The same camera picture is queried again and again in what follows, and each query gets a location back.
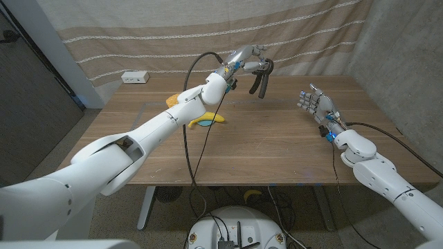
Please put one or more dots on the brown striped woven mat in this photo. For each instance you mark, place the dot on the brown striped woven mat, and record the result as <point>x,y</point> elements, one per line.
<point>173,27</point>

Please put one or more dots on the blue round disc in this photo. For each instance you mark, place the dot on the blue round disc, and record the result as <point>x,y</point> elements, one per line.
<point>206,124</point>

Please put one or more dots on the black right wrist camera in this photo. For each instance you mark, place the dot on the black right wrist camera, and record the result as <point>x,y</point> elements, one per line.
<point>323,130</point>

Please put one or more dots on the white power outlet box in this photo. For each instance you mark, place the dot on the white power outlet box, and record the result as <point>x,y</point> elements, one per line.
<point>135,77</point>

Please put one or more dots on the white door frame post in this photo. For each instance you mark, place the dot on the white door frame post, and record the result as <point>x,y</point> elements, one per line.
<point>59,52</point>

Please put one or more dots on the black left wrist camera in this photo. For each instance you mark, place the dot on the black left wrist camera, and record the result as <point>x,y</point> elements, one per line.
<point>232,84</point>

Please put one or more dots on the black hand grip exerciser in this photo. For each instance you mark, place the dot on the black hand grip exerciser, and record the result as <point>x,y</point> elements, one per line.
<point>264,83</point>

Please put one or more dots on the yellow banana under table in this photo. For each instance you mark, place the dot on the yellow banana under table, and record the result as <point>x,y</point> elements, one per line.
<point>250,193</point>

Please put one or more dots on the yellow toy banana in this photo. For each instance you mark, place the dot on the yellow toy banana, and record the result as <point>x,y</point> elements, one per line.
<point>214,117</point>

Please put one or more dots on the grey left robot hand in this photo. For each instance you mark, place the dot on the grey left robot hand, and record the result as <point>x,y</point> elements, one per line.
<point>239,57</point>

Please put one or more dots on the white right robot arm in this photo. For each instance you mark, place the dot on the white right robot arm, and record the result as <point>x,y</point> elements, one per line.
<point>380,173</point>

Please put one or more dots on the white table leg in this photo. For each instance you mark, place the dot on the white table leg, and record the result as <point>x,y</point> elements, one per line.
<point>145,211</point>

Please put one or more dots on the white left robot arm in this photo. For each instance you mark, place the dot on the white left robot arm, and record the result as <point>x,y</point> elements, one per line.
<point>138,138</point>

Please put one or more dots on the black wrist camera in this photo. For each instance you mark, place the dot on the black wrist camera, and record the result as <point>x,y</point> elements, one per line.
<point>323,130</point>
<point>232,84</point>

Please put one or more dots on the dark grey door panel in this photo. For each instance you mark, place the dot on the dark grey door panel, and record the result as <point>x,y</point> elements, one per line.
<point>34,103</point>

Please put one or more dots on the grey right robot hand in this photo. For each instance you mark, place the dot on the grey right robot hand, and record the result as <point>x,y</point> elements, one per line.
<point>323,107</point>

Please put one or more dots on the white robot torso base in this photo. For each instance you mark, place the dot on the white robot torso base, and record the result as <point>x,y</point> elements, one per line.
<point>256,221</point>

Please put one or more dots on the grey table leg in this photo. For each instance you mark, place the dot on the grey table leg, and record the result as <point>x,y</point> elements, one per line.
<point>325,211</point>

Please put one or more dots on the orange bumpy toy fruit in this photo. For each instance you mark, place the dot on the orange bumpy toy fruit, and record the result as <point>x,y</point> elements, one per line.
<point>171,101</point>

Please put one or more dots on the round black floor fan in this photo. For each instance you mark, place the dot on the round black floor fan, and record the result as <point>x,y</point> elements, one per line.
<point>169,193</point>

